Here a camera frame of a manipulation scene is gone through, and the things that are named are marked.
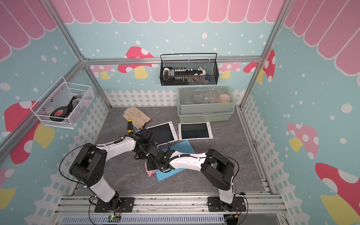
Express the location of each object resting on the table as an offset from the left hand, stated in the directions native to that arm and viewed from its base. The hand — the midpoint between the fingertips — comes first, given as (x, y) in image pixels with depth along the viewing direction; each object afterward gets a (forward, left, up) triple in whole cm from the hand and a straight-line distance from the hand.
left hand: (152, 157), depth 91 cm
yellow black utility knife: (+25, +22, -1) cm, 33 cm away
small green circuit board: (-33, +15, -3) cm, 37 cm away
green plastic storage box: (+35, -36, +15) cm, 52 cm away
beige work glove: (+33, +16, 0) cm, 37 cm away
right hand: (-8, 0, +6) cm, 10 cm away
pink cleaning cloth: (-12, -1, +6) cm, 13 cm away
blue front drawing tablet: (+9, -21, -2) cm, 23 cm away
